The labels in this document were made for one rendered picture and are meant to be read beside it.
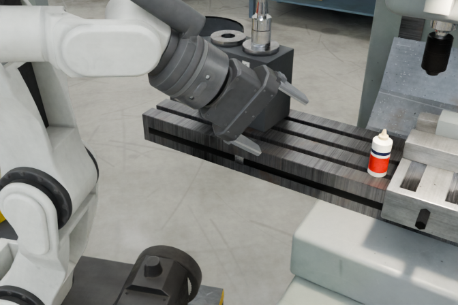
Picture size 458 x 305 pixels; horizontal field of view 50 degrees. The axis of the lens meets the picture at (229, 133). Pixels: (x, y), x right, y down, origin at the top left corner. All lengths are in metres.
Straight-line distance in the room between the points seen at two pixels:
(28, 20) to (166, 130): 0.74
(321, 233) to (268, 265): 1.16
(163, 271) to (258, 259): 0.94
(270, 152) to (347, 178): 0.19
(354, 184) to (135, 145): 2.09
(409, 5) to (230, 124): 0.42
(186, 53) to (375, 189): 0.60
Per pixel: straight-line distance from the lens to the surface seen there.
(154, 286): 1.32
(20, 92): 0.85
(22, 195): 0.94
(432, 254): 1.08
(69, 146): 0.96
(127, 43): 0.57
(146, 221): 2.44
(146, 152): 2.94
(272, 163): 1.15
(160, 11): 0.60
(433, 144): 1.05
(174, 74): 0.61
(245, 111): 0.67
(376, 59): 1.49
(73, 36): 0.57
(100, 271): 1.44
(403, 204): 0.97
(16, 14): 0.61
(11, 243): 1.34
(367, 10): 4.85
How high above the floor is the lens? 1.58
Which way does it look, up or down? 31 degrees down
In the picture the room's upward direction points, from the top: straight up
